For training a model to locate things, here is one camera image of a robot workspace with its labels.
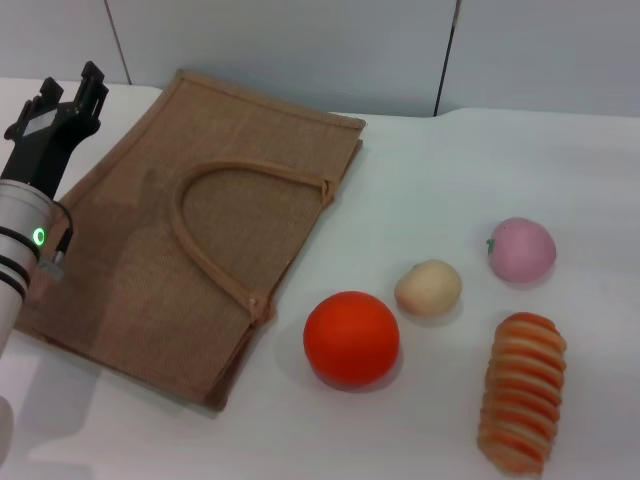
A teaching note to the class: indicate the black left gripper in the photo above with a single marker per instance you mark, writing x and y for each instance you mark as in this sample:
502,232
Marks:
45,142

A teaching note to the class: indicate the pink peach with green stem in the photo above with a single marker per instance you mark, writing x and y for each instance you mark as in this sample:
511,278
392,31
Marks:
522,250

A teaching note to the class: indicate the beige peach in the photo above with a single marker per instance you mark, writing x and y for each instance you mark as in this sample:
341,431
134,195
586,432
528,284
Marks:
427,287

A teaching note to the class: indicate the round orange fruit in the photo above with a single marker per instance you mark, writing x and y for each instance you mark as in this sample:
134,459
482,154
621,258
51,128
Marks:
351,338

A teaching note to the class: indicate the striped orange bread loaf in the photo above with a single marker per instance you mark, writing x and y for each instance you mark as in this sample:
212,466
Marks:
522,395

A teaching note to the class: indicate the brown jute handbag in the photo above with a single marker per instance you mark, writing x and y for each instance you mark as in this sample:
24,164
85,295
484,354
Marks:
200,225

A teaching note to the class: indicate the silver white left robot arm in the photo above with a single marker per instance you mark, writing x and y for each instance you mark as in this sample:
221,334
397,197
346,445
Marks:
17,225

